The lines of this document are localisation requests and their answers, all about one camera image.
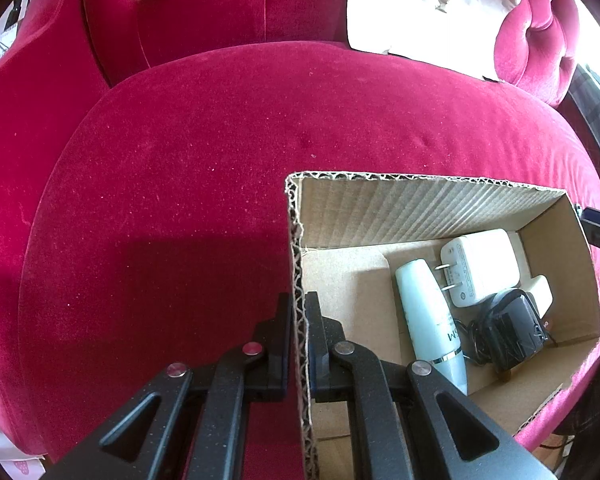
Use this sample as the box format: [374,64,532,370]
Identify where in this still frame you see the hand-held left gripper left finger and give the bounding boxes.
[40,292,295,480]

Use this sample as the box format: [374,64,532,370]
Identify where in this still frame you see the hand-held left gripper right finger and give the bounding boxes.
[304,291,558,480]

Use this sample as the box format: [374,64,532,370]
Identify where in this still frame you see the small white charger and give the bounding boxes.
[522,275,553,317]

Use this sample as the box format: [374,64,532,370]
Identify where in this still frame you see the light blue tube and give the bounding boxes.
[395,258,468,396]

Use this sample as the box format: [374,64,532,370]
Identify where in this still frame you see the large white charger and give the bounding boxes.
[432,228,522,309]

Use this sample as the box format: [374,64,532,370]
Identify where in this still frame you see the black power adapter block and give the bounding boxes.
[467,287,556,373]

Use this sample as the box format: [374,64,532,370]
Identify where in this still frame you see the cardboard box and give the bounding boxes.
[284,170,600,480]

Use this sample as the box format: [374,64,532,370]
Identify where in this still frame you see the red velvet tufted sofa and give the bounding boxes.
[0,0,600,461]

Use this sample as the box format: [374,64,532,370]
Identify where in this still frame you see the white pink-printed box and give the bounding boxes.
[0,420,48,480]

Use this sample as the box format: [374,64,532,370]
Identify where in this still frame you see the creased brown paper sheet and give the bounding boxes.
[346,0,523,83]

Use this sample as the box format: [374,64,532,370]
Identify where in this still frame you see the black floor cable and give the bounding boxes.
[537,435,576,453]

